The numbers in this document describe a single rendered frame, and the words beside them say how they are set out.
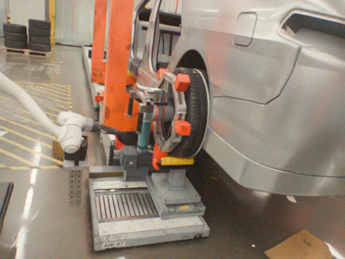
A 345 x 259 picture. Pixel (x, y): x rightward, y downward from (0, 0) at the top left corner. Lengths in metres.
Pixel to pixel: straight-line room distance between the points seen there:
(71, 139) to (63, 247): 0.75
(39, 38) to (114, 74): 7.86
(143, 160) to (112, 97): 0.59
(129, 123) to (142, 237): 0.98
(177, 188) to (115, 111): 0.83
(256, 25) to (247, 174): 0.69
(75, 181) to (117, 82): 0.85
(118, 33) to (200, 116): 0.96
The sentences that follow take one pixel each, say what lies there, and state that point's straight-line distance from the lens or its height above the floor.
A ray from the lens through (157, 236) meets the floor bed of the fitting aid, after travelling 2.01.
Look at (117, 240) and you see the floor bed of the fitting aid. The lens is 1.95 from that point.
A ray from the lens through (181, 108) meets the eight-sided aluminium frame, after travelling 1.72.
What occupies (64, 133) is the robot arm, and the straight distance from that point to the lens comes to 1.64.
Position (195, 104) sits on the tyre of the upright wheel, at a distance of 1.72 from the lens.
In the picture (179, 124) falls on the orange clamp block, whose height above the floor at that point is 0.88.
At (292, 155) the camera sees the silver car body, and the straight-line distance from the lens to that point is 1.27.
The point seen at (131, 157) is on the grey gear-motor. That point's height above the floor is 0.37.
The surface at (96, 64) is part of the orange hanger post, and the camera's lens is 4.21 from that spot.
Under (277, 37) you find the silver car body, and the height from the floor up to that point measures 1.45.
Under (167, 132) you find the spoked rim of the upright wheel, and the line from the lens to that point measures 2.18.
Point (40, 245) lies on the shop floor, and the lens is 2.07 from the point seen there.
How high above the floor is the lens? 1.40
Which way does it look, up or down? 20 degrees down
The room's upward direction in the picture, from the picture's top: 9 degrees clockwise
